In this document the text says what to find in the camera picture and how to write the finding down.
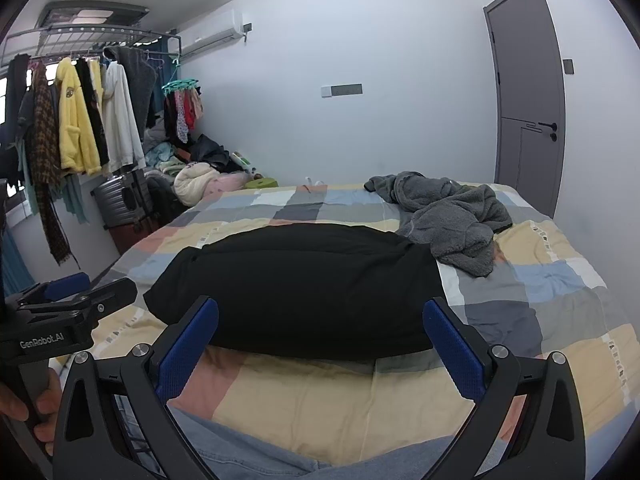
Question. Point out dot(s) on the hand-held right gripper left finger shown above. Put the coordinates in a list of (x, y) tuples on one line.
[(187, 345)]

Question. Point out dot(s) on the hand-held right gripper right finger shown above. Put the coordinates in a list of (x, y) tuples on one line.
[(452, 350)]

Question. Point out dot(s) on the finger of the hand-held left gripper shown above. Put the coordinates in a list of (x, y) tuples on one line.
[(112, 292), (65, 282)]

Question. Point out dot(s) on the pile of mixed clothes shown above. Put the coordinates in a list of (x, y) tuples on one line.
[(162, 152)]

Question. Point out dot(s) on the grey metal clothes rack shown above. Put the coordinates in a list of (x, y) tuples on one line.
[(100, 35)]

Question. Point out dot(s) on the person's left hand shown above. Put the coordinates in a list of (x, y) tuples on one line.
[(50, 400)]

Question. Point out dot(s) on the pale teal hung cloth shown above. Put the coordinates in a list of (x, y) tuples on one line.
[(75, 200)]

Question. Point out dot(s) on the grey ribbed suitcase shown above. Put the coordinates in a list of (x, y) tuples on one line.
[(117, 197)]

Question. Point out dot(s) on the black backpack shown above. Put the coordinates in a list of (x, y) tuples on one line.
[(162, 197)]

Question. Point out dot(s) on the checkered bed blanket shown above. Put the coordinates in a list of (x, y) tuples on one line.
[(350, 400)]

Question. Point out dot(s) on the brown plaid coat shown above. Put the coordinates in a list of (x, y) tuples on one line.
[(45, 150)]

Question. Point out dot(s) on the cream fluffy blanket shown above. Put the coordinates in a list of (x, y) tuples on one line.
[(195, 182)]

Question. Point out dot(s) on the grey fleece garment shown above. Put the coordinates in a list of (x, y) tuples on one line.
[(445, 210)]

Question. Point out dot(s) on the yellow fleece robe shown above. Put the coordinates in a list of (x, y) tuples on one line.
[(75, 125)]

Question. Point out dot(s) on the pink garment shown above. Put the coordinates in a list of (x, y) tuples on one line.
[(230, 182)]

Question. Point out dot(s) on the white hoodie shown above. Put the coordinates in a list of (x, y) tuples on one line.
[(120, 120)]

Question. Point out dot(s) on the black jacket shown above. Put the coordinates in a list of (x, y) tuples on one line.
[(212, 152)]

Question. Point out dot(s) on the black fluffy hung garment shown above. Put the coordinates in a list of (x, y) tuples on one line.
[(95, 110)]

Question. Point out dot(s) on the lime green flat pad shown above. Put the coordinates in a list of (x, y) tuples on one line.
[(261, 183)]

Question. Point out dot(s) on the white green packet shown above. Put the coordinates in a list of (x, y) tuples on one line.
[(243, 160)]

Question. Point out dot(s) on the dark hung jacket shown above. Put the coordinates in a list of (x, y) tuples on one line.
[(17, 100)]

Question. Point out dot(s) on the teal clip hanger with laundry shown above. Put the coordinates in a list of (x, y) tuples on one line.
[(182, 105)]

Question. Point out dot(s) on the grey knitted sweater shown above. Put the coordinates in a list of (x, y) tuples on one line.
[(137, 75)]

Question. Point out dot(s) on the ceiling light fixture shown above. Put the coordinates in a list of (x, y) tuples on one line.
[(90, 14)]

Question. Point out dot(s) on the grey door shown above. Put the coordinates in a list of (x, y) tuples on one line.
[(530, 85)]

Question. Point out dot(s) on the white air conditioner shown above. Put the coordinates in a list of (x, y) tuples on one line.
[(210, 32)]

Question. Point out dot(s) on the grey wall panel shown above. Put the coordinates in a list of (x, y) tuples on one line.
[(345, 90)]

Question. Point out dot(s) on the small dark wall switch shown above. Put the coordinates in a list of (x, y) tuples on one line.
[(568, 66)]

